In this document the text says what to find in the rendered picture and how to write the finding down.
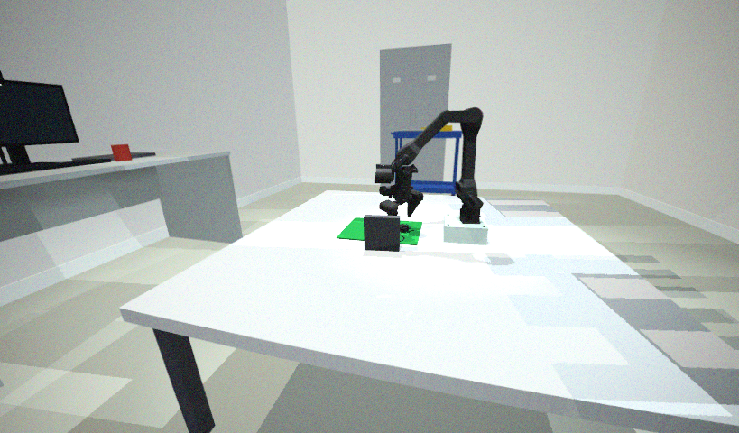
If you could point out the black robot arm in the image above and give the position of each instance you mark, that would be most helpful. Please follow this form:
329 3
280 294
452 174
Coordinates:
470 123

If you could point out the green circuit board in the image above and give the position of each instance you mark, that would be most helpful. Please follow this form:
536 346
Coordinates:
355 231

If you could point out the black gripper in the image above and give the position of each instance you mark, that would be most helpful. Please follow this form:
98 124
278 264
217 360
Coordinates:
402 195

